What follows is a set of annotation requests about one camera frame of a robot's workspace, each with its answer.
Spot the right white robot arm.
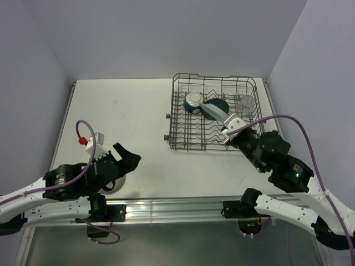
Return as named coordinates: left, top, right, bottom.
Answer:
left=226, top=128, right=354, bottom=250

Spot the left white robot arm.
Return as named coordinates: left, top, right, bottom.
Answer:
left=1, top=143, right=141, bottom=236

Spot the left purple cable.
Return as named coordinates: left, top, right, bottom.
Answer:
left=0, top=120, right=97, bottom=207

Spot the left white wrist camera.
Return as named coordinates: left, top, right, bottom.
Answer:
left=78, top=132, right=109, bottom=160

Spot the beige ceramic plate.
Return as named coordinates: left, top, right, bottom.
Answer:
left=99, top=176, right=126, bottom=195

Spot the teal ceramic plate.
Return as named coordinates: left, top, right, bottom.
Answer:
left=202, top=98, right=230, bottom=120

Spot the grey wire dish rack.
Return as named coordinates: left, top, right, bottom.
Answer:
left=164, top=73, right=262, bottom=152

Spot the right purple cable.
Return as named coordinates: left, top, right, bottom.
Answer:
left=226, top=114, right=355, bottom=244

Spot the clear glass tumbler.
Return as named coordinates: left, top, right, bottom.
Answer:
left=237, top=95, right=255, bottom=113

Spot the teal white ceramic bowl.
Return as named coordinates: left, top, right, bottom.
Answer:
left=183, top=93, right=204, bottom=114

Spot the aluminium mounting rail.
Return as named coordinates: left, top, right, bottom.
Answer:
left=26, top=195, right=320, bottom=227

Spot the purple cable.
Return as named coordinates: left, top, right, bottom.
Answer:
left=0, top=120, right=97, bottom=207
left=226, top=114, right=355, bottom=244

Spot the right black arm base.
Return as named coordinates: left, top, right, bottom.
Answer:
left=220, top=200, right=273, bottom=239

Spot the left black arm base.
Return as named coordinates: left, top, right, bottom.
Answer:
left=75, top=203, right=126, bottom=245

